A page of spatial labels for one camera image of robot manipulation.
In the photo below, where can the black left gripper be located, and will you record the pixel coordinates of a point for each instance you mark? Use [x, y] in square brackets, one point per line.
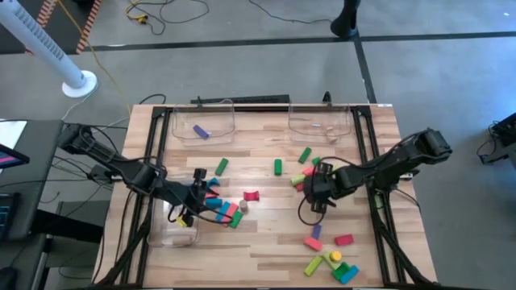
[187, 197]

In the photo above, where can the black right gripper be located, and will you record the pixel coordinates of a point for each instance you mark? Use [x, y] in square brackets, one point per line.
[320, 186]

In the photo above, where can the blue cylinder block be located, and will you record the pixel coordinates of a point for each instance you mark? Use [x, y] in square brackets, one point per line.
[213, 203]

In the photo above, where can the red cylinder block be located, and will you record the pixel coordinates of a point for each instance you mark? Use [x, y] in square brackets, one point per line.
[300, 187]

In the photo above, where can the blue arch block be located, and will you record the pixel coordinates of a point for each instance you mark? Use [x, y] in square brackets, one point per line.
[214, 181]

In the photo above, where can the blue rectangular block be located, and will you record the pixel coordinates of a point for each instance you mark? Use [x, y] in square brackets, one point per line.
[222, 212]
[350, 274]

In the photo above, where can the green rectangular block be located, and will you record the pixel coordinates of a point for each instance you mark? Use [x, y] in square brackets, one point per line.
[305, 155]
[221, 166]
[236, 220]

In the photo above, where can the orange rectangular block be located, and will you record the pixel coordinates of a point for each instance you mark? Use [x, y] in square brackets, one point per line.
[231, 210]

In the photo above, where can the long purple block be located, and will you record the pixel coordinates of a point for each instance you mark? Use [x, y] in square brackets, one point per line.
[200, 131]

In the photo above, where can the long lime green block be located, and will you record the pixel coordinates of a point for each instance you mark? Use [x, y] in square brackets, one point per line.
[313, 266]

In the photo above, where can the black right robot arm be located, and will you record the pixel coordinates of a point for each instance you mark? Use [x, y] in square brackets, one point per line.
[387, 165]

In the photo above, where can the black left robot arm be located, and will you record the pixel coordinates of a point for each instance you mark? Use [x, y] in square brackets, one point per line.
[137, 177]

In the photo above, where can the orange cylinder block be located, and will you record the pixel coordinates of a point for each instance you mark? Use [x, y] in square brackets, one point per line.
[308, 171]

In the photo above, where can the lime green cylinder block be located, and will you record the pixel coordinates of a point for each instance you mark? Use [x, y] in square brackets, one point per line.
[297, 180]

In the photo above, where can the clear plastic bin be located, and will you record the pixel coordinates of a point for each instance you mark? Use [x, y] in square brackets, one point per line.
[342, 121]
[181, 117]
[177, 237]

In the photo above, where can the short purple block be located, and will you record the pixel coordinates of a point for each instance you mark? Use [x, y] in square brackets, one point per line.
[317, 231]

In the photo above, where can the red arch block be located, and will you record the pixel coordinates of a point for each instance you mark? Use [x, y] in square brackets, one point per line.
[346, 239]
[251, 196]

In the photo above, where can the orange cube block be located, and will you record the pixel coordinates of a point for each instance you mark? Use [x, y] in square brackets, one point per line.
[313, 244]

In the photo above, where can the yellow cylinder block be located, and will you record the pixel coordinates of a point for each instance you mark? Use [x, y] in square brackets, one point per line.
[335, 256]

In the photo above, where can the lime green triangle block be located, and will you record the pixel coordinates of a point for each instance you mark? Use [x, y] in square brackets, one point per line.
[328, 262]

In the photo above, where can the green chunky block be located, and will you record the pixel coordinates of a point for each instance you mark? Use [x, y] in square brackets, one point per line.
[339, 272]

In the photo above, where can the small black clamp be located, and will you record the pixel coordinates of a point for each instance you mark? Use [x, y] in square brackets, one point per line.
[327, 98]

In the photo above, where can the black power strip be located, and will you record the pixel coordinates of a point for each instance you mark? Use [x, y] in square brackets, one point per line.
[250, 99]

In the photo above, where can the black desk base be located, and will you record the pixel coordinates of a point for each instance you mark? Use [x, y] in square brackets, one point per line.
[72, 225]

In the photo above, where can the gray side desk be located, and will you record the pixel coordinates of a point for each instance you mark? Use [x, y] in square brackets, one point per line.
[40, 169]

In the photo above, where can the black backlit keyboard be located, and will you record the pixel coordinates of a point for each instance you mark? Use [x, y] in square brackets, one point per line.
[8, 217]

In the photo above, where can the monitor with pink screen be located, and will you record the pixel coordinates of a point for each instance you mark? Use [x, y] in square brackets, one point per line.
[10, 159]

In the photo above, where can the black equipment box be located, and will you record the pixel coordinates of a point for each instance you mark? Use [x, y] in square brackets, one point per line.
[506, 133]

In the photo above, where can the white paper sheet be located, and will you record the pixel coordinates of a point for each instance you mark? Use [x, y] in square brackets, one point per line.
[12, 133]

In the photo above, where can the black hazard striped mat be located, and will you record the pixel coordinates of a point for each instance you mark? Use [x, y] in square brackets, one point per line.
[68, 28]

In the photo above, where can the white tower fan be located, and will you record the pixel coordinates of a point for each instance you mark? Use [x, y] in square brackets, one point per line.
[36, 44]

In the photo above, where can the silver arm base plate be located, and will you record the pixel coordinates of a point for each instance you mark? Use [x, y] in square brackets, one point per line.
[405, 175]

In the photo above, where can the black aluminium table frame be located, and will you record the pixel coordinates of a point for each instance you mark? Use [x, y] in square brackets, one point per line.
[262, 108]

